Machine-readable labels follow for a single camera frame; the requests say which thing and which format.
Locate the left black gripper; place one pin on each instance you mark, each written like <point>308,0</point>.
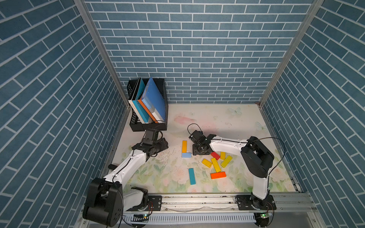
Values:
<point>164,144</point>

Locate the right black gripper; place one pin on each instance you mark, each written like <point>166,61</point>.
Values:
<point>194,151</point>

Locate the orange-yellow long block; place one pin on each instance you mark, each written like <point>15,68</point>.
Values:
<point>184,147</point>

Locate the light blue block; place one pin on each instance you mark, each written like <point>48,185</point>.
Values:
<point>186,155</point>

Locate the yellow long block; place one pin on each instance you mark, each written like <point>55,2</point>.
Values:
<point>215,165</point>

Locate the teal long block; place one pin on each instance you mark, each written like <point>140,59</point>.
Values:
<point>192,176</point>

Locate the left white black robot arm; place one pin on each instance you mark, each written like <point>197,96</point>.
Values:
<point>105,202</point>

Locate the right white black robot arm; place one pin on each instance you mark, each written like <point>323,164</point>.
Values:
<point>258,159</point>

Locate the small yellow block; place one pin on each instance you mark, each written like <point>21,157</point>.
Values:
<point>207,163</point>

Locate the red block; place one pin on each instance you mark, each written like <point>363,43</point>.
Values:
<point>215,155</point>

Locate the black mesh book basket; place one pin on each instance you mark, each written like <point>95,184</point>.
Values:
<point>135,123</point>

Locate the lime yellow block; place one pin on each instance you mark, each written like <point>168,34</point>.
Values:
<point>226,161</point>

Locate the teal book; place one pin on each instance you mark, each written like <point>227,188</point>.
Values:
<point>135,102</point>

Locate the orange block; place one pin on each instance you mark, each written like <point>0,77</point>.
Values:
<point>218,175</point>

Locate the orange spine book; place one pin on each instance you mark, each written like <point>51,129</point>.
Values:
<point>147,110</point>

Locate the blue book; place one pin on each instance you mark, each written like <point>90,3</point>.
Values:
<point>154,101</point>

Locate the white black book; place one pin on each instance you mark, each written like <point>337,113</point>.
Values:
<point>132,98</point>

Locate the white ribbed cable duct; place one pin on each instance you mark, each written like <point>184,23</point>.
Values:
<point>190,218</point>

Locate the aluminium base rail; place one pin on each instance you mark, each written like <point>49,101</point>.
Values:
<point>229,203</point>

